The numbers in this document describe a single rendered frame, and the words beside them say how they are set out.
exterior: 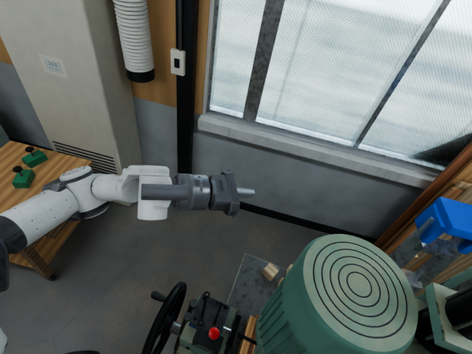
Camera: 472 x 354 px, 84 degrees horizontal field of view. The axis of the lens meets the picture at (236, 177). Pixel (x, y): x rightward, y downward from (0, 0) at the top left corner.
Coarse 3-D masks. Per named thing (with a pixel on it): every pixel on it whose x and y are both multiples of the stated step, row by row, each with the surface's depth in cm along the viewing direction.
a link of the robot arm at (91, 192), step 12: (84, 180) 69; (96, 180) 69; (108, 180) 67; (72, 192) 68; (84, 192) 69; (96, 192) 68; (108, 192) 65; (84, 204) 70; (96, 204) 71; (108, 204) 75
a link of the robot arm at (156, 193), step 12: (144, 180) 57; (156, 180) 57; (168, 180) 59; (180, 180) 60; (144, 192) 53; (156, 192) 54; (168, 192) 55; (180, 192) 56; (144, 204) 57; (156, 204) 57; (168, 204) 59; (180, 204) 60; (144, 216) 57; (156, 216) 57
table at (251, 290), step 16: (240, 272) 99; (256, 272) 100; (240, 288) 95; (256, 288) 96; (272, 288) 97; (240, 304) 91; (256, 304) 92; (240, 320) 88; (176, 352) 82; (192, 352) 82
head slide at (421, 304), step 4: (416, 300) 46; (420, 300) 47; (420, 304) 46; (424, 304) 46; (420, 308) 45; (412, 340) 42; (416, 340) 41; (412, 344) 41; (416, 344) 41; (420, 344) 41; (408, 348) 41; (412, 348) 41; (416, 348) 41; (420, 348) 41; (424, 348) 41; (404, 352) 40; (408, 352) 40; (412, 352) 40; (416, 352) 41; (420, 352) 41; (424, 352) 41; (428, 352) 41
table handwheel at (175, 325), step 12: (180, 288) 90; (168, 300) 84; (180, 300) 103; (168, 312) 82; (156, 324) 79; (168, 324) 89; (180, 324) 91; (156, 336) 78; (168, 336) 100; (144, 348) 78; (156, 348) 95
